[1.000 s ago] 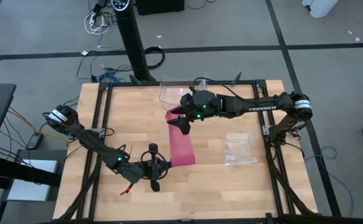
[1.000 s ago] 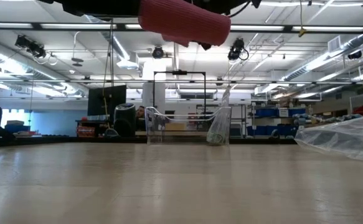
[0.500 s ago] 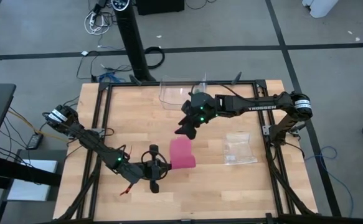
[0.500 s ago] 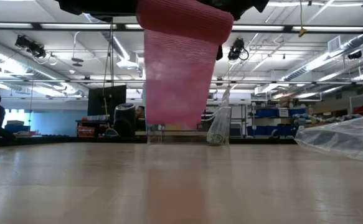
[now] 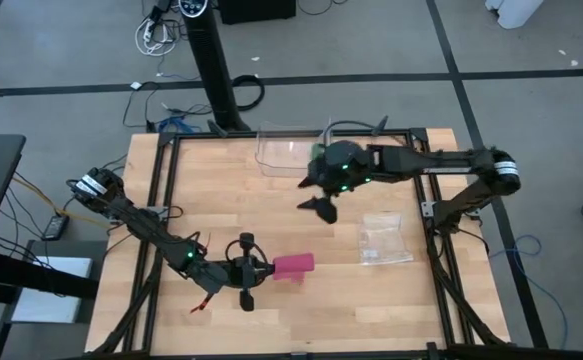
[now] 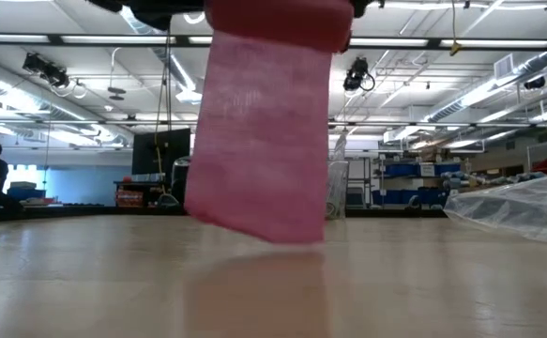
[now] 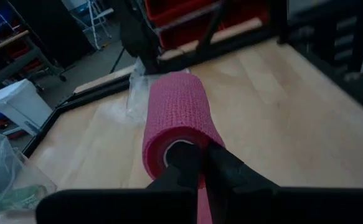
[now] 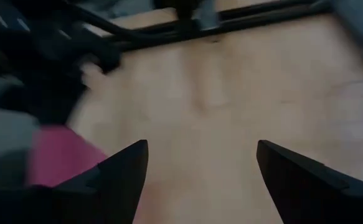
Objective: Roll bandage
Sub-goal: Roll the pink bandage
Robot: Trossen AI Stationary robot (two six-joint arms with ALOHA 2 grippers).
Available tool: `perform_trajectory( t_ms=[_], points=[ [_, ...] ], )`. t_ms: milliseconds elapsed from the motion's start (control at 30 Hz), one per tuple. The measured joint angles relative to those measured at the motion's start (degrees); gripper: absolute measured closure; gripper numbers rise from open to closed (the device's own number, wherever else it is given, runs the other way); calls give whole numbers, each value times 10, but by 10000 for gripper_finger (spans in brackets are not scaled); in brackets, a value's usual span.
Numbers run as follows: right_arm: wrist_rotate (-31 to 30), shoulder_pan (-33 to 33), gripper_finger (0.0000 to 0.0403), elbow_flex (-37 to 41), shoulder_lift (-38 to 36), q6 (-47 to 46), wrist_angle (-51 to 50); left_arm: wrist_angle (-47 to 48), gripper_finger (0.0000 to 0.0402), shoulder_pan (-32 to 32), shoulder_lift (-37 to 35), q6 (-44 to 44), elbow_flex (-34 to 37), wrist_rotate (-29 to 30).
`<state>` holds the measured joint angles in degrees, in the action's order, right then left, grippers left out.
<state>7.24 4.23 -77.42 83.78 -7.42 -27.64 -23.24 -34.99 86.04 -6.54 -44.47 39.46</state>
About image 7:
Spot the white folding stool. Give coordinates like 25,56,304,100
85,0,115,51

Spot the pink slider tag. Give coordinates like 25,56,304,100
141,71,226,224

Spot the green labelled packet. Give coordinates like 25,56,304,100
0,184,49,211

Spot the white trash bin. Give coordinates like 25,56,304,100
0,78,54,137

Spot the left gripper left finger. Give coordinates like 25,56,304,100
146,141,202,191

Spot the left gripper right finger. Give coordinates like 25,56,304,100
204,142,281,191

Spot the grey workbench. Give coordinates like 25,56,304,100
0,29,68,91

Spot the clear plastic bag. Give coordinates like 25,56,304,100
125,57,158,124

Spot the clear acrylic bin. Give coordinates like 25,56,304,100
0,148,59,224

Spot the red storage bin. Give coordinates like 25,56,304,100
158,8,270,51
143,0,223,27

